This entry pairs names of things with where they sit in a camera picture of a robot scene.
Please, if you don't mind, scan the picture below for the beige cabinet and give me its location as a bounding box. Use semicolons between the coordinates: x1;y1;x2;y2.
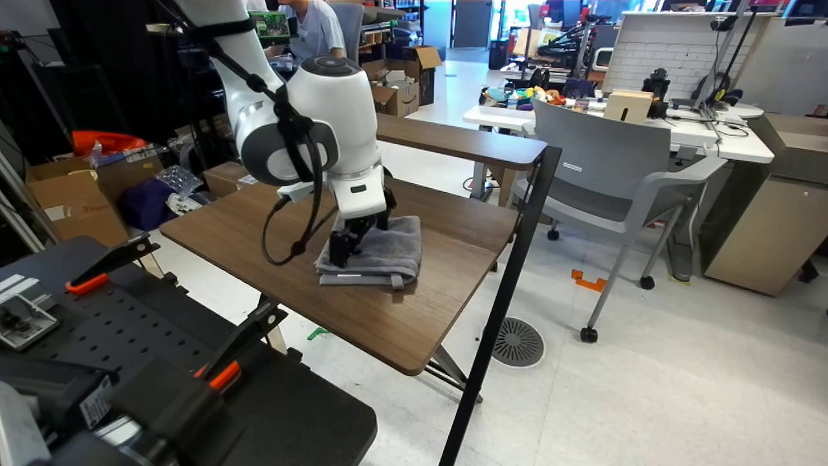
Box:
702;113;828;297

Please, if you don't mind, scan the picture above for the black clamp with orange handle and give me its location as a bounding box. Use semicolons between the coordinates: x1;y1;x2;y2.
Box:
61;233;163;299
189;294;290;398

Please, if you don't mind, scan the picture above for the small black white device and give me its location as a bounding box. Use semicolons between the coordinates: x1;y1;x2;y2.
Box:
0;271;61;352

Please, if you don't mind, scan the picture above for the small cardboard box on table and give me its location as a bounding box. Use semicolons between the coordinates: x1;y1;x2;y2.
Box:
603;87;654;125

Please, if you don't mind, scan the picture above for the dark blue bag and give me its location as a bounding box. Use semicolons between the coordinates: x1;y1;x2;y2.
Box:
113;176;175;229

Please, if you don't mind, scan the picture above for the white pegboard panel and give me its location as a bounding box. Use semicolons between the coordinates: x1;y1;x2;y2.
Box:
603;9;744;95

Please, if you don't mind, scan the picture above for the grey keypad device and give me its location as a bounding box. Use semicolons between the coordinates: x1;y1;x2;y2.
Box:
153;163;205;196

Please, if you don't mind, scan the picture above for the open cardboard box, low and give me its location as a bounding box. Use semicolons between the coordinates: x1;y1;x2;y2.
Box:
373;70;421;117

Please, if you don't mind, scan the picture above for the black perforated workbench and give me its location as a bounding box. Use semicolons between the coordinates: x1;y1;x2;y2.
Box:
0;238;381;466

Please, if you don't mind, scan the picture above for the grey towel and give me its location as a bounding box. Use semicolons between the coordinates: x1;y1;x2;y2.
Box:
312;214;425;294

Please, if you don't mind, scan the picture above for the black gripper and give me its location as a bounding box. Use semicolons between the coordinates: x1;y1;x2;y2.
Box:
325;210;399;269

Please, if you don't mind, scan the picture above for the black tripod stand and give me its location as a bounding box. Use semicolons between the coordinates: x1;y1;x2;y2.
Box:
693;2;765;110

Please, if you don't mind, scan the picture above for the open cardboard box, tall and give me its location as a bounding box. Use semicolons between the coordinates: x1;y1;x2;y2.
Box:
399;43;443;106

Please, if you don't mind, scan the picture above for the orange floor bracket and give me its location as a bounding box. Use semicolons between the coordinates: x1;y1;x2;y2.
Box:
568;267;607;293

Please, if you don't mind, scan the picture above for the light blue cloth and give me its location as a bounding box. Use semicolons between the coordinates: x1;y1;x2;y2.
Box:
0;383;52;466

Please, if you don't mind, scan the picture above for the white background table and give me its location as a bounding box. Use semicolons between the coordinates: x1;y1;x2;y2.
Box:
464;90;775;201

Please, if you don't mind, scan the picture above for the round floor drain cover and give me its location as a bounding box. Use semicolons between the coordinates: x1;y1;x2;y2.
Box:
489;315;545;367

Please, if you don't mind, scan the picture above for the large cardboard box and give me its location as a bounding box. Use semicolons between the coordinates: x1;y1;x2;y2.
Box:
22;153;166;247

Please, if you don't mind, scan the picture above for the person in grey shirt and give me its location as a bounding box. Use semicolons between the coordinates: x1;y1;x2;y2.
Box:
280;0;350;68

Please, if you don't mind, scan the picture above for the grey office chair on castors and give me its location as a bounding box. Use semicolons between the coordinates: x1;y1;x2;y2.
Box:
530;101;731;345

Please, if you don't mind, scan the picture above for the black camera device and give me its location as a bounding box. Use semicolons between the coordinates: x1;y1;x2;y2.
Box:
642;68;672;122

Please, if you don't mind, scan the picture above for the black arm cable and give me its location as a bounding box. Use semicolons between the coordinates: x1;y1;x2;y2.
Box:
205;35;335;269

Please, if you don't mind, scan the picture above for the orange plastic object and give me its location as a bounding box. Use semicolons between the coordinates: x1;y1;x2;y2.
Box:
69;127;147;158

